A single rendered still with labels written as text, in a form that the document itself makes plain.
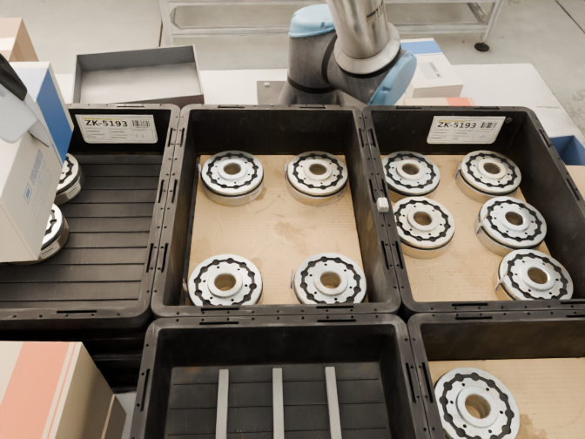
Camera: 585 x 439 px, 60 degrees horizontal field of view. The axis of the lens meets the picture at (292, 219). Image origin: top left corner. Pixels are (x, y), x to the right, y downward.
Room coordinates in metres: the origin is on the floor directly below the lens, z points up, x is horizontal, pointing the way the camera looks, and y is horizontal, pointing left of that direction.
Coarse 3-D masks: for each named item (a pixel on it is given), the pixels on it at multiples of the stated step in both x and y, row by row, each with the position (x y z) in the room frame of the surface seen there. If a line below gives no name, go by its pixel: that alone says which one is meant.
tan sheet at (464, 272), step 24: (456, 168) 0.67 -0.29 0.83; (456, 192) 0.61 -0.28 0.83; (456, 216) 0.56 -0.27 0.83; (456, 240) 0.51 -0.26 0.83; (408, 264) 0.45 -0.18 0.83; (432, 264) 0.46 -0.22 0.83; (456, 264) 0.46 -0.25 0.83; (480, 264) 0.46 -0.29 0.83; (432, 288) 0.41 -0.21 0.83; (456, 288) 0.41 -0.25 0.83; (480, 288) 0.42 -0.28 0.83
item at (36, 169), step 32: (32, 64) 0.46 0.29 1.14; (32, 96) 0.41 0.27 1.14; (64, 128) 0.44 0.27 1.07; (0, 160) 0.31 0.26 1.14; (32, 160) 0.35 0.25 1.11; (64, 160) 0.41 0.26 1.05; (0, 192) 0.28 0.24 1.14; (32, 192) 0.32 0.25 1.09; (0, 224) 0.27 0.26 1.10; (32, 224) 0.29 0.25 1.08; (0, 256) 0.27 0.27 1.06; (32, 256) 0.27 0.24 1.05
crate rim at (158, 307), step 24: (360, 120) 0.67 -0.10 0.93; (360, 144) 0.61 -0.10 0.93; (168, 192) 0.48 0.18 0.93; (168, 216) 0.44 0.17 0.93; (168, 240) 0.39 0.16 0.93; (384, 240) 0.42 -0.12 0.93; (168, 264) 0.36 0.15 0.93; (384, 264) 0.38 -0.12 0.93; (168, 312) 0.29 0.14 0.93; (192, 312) 0.29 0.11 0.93; (216, 312) 0.29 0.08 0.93; (240, 312) 0.30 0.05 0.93; (264, 312) 0.30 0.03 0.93; (288, 312) 0.30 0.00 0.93; (312, 312) 0.30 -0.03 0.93; (336, 312) 0.30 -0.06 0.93; (360, 312) 0.31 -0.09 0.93; (384, 312) 0.31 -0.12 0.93
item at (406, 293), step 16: (368, 112) 0.69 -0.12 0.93; (384, 112) 0.70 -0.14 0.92; (400, 112) 0.70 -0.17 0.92; (416, 112) 0.70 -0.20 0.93; (432, 112) 0.70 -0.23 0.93; (448, 112) 0.71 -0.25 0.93; (464, 112) 0.71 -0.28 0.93; (480, 112) 0.71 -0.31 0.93; (496, 112) 0.71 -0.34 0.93; (512, 112) 0.72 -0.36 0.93; (528, 112) 0.71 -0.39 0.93; (368, 128) 0.65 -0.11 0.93; (368, 144) 0.61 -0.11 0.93; (544, 144) 0.64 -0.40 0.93; (560, 160) 0.60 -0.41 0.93; (384, 176) 0.54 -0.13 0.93; (560, 176) 0.57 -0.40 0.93; (576, 192) 0.53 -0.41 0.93; (576, 208) 0.50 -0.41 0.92; (400, 256) 0.39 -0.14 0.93; (400, 272) 0.37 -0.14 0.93; (400, 288) 0.34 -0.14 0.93; (400, 304) 0.33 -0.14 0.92; (416, 304) 0.32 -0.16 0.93; (432, 304) 0.32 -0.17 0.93; (448, 304) 0.32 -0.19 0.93; (464, 304) 0.33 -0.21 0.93; (480, 304) 0.33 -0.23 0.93; (496, 304) 0.33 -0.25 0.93; (512, 304) 0.33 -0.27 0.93; (528, 304) 0.33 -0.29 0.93; (544, 304) 0.33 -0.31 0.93; (560, 304) 0.33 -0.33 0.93; (576, 304) 0.34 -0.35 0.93
